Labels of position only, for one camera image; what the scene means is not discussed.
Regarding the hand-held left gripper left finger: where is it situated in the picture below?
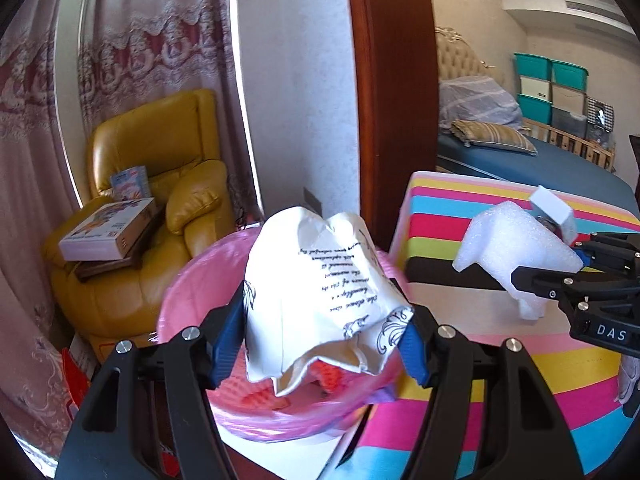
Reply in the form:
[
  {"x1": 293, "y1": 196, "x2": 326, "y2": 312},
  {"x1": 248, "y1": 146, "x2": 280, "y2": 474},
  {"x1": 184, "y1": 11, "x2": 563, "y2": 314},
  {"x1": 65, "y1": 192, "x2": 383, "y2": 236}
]
[{"x1": 54, "y1": 277, "x2": 251, "y2": 480}]

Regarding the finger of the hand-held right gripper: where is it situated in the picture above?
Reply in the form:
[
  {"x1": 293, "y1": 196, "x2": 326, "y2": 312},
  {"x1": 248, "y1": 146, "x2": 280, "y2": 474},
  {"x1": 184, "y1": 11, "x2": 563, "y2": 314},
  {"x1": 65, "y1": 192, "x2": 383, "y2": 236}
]
[
  {"x1": 572, "y1": 232, "x2": 640, "y2": 272},
  {"x1": 510, "y1": 265, "x2": 602, "y2": 302}
]

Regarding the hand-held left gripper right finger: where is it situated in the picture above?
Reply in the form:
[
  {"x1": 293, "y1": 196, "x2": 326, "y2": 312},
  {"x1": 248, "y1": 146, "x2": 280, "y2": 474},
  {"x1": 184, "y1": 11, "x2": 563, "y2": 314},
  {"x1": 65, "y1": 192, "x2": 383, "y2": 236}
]
[{"x1": 387, "y1": 277, "x2": 584, "y2": 480}]

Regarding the white foam sheet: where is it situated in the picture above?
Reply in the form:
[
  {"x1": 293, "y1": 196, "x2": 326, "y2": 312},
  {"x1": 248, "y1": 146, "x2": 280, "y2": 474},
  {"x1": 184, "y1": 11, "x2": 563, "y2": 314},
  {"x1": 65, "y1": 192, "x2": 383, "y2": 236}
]
[{"x1": 452, "y1": 201, "x2": 584, "y2": 321}]

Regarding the bin with pink bag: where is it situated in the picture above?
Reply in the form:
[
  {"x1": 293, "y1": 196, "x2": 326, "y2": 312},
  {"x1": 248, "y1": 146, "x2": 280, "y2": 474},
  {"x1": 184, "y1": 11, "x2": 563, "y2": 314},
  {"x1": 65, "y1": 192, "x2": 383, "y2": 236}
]
[{"x1": 156, "y1": 230, "x2": 417, "y2": 444}]

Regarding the orange foam fruit net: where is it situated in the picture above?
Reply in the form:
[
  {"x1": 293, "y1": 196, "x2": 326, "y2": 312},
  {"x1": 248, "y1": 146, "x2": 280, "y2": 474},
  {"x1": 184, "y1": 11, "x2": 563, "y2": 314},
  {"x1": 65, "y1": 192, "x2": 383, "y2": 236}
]
[{"x1": 312, "y1": 362, "x2": 354, "y2": 396}]

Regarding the white printed paper bag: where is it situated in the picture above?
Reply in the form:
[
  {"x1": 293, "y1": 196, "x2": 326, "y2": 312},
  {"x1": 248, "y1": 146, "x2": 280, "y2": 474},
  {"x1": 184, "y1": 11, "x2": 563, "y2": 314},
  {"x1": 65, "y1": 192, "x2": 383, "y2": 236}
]
[{"x1": 243, "y1": 204, "x2": 416, "y2": 397}]

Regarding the person's right hand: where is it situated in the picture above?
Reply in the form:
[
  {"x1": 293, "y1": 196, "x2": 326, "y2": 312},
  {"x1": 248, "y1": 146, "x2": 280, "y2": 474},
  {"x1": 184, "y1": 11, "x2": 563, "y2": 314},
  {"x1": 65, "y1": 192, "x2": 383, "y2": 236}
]
[{"x1": 615, "y1": 355, "x2": 640, "y2": 407}]

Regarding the small white box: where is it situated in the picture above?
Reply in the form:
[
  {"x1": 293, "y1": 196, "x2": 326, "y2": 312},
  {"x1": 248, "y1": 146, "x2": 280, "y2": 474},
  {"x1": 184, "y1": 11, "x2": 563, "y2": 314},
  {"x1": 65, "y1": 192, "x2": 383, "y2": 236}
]
[{"x1": 529, "y1": 186, "x2": 577, "y2": 241}]

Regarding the bed with blue sheet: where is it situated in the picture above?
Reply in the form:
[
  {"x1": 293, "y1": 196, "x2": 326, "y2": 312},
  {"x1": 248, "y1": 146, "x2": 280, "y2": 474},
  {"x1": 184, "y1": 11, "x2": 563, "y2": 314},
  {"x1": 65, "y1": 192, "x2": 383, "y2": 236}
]
[{"x1": 436, "y1": 132, "x2": 640, "y2": 212}]

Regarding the striped tablecloth table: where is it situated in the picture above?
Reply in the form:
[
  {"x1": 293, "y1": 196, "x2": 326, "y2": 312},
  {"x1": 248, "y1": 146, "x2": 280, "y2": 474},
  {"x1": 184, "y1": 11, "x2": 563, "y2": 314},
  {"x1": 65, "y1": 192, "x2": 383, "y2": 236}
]
[{"x1": 320, "y1": 171, "x2": 640, "y2": 480}]

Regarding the black white checked bag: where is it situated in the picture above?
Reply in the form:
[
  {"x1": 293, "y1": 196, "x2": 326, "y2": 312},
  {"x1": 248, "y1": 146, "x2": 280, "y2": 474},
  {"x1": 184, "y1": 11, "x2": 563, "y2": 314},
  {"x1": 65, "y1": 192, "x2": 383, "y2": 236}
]
[{"x1": 585, "y1": 97, "x2": 615, "y2": 126}]

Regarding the striped pillow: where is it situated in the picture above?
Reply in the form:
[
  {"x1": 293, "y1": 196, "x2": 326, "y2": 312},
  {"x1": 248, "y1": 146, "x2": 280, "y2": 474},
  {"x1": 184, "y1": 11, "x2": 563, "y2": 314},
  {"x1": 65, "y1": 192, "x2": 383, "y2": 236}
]
[{"x1": 452, "y1": 120, "x2": 539, "y2": 155}]

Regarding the red bag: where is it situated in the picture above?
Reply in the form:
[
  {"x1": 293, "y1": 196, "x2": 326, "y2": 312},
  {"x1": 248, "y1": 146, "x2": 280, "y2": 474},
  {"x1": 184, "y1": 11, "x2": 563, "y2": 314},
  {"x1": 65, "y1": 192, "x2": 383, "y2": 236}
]
[{"x1": 62, "y1": 347, "x2": 97, "y2": 412}]

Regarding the flat printed cardboard box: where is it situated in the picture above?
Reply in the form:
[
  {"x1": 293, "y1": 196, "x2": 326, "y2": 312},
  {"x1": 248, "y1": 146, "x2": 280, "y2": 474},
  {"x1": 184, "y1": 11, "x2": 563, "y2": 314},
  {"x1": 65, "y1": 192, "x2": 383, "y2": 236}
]
[{"x1": 59, "y1": 197, "x2": 157, "y2": 262}]

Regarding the stack of plastic storage boxes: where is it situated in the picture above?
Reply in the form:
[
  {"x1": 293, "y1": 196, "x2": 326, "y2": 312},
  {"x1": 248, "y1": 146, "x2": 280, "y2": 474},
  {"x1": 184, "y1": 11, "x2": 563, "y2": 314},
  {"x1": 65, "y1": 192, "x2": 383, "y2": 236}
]
[{"x1": 513, "y1": 52, "x2": 591, "y2": 139}]

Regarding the grey folded duvet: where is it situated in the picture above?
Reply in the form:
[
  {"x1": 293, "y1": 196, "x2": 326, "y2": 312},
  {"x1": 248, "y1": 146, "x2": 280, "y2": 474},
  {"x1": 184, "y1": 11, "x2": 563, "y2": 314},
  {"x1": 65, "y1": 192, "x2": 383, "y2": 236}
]
[{"x1": 438, "y1": 76, "x2": 524, "y2": 134}]

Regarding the yellow leather armchair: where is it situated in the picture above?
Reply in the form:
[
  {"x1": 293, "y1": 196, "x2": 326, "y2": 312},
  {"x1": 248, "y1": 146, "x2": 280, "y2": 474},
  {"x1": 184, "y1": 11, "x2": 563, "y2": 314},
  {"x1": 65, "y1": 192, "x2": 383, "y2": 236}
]
[{"x1": 42, "y1": 89, "x2": 236, "y2": 349}]

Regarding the beige tufted headboard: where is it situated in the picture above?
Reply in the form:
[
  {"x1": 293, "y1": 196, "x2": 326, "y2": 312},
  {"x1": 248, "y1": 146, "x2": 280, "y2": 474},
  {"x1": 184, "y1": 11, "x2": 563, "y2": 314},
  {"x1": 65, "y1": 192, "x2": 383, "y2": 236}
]
[{"x1": 435, "y1": 26, "x2": 504, "y2": 92}]

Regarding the ceiling air vent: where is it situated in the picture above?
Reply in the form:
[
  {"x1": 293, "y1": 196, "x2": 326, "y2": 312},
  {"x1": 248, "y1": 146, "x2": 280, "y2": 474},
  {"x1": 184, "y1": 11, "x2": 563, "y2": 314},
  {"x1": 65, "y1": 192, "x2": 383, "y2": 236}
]
[{"x1": 565, "y1": 0, "x2": 636, "y2": 19}]

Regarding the pink lace curtain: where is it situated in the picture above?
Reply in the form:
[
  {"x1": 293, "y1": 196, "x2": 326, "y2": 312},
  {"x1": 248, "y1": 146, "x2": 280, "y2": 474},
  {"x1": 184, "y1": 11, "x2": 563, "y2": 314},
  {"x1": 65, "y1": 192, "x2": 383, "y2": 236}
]
[{"x1": 0, "y1": 0, "x2": 262, "y2": 461}]

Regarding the wooden crib rail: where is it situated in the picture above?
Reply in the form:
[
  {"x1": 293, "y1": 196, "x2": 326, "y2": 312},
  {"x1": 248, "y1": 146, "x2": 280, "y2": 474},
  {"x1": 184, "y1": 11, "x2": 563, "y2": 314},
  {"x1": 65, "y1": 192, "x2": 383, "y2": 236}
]
[{"x1": 522, "y1": 119, "x2": 617, "y2": 171}]

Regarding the brown wooden door frame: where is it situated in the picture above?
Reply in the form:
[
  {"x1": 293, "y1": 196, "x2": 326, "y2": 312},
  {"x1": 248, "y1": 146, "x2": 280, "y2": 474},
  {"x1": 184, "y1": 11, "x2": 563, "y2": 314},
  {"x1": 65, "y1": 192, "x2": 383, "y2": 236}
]
[{"x1": 345, "y1": 0, "x2": 442, "y2": 262}]

